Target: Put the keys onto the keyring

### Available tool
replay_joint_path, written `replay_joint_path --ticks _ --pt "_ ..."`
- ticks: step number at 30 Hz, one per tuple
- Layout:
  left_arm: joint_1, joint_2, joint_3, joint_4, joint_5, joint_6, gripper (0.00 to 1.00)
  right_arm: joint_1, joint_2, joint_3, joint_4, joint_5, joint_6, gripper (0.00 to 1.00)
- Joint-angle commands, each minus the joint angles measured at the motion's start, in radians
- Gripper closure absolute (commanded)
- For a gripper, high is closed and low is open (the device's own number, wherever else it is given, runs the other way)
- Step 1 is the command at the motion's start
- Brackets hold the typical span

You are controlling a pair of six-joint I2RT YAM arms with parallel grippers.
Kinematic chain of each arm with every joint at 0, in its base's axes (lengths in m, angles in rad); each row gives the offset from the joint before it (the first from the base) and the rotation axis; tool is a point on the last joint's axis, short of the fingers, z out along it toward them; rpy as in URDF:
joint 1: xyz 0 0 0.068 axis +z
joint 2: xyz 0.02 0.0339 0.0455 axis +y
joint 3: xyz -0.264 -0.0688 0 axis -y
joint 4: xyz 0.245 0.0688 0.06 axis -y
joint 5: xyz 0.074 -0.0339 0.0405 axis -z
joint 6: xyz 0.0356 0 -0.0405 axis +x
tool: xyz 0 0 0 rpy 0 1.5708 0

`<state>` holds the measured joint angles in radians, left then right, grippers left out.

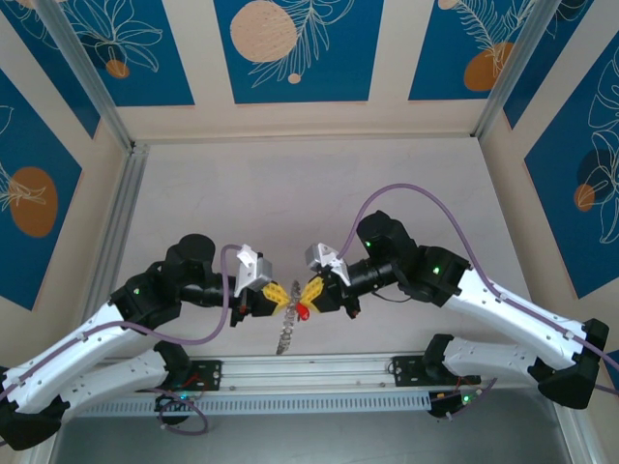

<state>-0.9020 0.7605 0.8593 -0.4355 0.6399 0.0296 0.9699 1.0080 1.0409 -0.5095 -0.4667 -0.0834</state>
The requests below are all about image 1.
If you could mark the red key tag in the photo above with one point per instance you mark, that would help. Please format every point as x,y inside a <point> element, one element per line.
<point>303,311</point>

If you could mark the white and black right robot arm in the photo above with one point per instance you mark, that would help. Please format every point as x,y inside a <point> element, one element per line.
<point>512,319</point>

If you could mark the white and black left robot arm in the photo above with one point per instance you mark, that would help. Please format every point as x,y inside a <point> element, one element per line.
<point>72,348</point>

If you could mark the small circuit board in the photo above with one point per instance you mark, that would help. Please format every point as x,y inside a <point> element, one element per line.
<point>457,401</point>
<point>176,400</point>

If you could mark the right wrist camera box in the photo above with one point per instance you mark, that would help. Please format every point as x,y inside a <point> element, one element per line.
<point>321,258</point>

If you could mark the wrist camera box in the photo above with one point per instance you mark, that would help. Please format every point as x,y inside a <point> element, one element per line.
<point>321,258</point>
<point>251,270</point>

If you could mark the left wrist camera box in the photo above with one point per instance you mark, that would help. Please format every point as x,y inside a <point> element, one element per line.
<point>251,270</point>

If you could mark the long aluminium mounting rail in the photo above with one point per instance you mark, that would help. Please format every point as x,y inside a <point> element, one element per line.
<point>309,369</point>

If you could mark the aluminium side rail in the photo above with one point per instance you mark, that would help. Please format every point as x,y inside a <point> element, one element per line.
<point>128,193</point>

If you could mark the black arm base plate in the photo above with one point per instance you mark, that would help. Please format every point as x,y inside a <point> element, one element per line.
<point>406,369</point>
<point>210,374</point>

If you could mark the blue floral wall panel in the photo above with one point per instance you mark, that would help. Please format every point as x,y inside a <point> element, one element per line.
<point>159,48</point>
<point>338,72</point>
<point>43,145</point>
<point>556,193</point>
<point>435,48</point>
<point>541,72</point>
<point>48,72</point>

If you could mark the aluminium frame post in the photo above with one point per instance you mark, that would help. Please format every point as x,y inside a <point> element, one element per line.
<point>82,72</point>
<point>512,63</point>

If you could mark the aluminium frame bar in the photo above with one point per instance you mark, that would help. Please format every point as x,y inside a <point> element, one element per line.
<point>568,435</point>
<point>41,452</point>

